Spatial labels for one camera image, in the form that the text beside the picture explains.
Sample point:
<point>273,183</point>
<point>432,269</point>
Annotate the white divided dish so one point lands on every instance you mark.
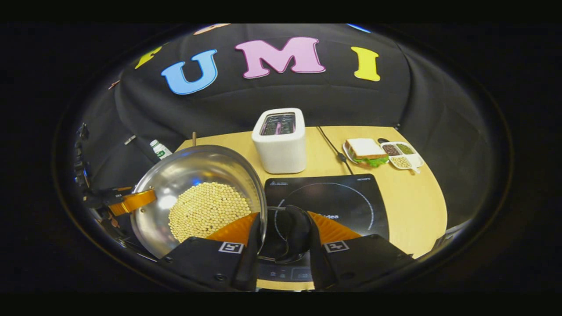
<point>417,160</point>

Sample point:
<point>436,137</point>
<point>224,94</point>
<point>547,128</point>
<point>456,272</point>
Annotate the small heap of pale beans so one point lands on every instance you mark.
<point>400,162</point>

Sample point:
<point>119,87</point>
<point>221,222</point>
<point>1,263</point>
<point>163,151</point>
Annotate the pink clip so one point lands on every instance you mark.
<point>114,84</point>

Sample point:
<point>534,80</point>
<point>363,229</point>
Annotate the sandwich with lettuce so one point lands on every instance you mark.
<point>364,149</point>

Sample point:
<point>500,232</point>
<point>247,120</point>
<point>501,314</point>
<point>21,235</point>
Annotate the pile of yellow soybeans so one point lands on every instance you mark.
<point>206,210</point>

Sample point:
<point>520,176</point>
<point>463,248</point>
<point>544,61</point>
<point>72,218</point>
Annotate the white toaster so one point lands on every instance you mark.
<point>281,153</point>

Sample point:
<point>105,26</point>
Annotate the black induction cooktop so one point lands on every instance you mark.
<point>351,193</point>

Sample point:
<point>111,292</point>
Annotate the heap of red beans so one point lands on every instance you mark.
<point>390,150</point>

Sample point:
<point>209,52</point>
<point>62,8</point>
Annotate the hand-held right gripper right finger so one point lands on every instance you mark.
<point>318,263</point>

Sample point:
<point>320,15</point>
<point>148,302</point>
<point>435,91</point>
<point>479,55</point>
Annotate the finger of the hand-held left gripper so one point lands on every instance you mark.
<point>131,202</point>

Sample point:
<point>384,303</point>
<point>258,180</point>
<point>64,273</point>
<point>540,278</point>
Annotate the metal clip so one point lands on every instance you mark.
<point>130,140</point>

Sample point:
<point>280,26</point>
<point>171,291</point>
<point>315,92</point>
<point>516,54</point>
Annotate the heap of green beans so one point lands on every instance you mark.
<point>405,149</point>

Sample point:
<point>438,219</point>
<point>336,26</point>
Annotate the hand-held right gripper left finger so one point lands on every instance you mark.
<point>248,263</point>

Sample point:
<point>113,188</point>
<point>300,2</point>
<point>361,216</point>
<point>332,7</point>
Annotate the white drink bottle green label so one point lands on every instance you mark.
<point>160,150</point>

